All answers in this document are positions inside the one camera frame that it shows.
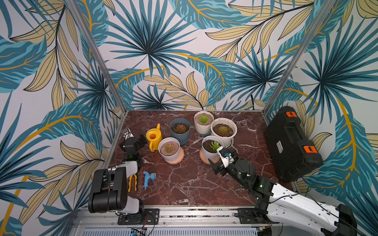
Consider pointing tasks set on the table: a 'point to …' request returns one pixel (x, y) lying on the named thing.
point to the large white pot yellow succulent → (225, 128)
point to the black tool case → (293, 155)
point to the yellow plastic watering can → (154, 136)
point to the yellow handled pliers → (130, 180)
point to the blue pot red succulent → (179, 129)
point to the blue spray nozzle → (152, 175)
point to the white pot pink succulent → (170, 150)
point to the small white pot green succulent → (209, 145)
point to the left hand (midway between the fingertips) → (135, 131)
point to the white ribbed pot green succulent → (203, 121)
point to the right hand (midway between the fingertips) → (217, 153)
